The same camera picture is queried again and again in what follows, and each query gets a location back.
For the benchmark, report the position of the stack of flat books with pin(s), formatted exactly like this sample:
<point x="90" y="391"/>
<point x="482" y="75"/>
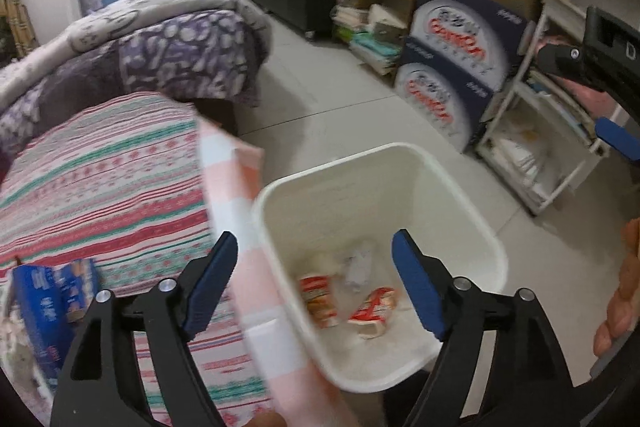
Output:
<point x="370" y="42"/>

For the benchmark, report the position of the purple patterned quilt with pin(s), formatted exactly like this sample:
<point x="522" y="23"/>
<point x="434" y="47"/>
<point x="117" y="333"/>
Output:
<point x="165" y="52"/>

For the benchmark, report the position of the blue tissue packet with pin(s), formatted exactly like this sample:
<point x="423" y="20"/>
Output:
<point x="45" y="307"/>

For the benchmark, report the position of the dark blue printed box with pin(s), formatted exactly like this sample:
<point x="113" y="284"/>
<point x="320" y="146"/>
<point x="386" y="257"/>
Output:
<point x="435" y="102"/>
<point x="465" y="27"/>

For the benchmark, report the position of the white shelf rack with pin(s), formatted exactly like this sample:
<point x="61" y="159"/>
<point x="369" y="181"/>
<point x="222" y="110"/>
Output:
<point x="550" y="17"/>

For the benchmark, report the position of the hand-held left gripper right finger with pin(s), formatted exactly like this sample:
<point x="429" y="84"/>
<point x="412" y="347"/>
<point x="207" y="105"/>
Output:
<point x="417" y="287"/>

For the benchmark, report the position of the pile of white papers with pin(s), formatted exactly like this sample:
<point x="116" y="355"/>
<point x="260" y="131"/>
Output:
<point x="520" y="157"/>

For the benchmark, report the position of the red white snack wrapper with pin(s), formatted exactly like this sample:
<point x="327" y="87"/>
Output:
<point x="320" y="302"/>
<point x="372" y="312"/>

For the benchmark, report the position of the striped patterned blanket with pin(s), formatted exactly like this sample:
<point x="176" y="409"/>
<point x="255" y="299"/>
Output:
<point x="100" y="187"/>

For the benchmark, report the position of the books in white rack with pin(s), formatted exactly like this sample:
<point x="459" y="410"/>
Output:
<point x="560" y="102"/>

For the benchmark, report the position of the person's right hand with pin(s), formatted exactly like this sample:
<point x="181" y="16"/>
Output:
<point x="622" y="297"/>

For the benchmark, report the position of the white plastic bin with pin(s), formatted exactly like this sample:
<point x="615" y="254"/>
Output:
<point x="350" y="187"/>

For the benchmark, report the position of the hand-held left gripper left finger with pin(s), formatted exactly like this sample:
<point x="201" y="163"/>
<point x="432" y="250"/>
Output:
<point x="210" y="287"/>

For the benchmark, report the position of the grey white blanket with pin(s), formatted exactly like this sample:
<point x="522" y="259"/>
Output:
<point x="150" y="2"/>

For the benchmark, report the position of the crumpled grey tissue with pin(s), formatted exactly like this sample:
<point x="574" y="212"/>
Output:
<point x="359" y="267"/>

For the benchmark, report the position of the yellow patterned cloth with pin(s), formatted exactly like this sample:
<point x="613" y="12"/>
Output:
<point x="17" y="17"/>

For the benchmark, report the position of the pink checked sheet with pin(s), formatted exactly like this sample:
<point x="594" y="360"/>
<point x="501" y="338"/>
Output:
<point x="235" y="217"/>

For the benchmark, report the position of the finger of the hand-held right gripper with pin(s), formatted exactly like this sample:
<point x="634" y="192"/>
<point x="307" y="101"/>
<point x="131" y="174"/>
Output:
<point x="617" y="137"/>
<point x="565" y="59"/>

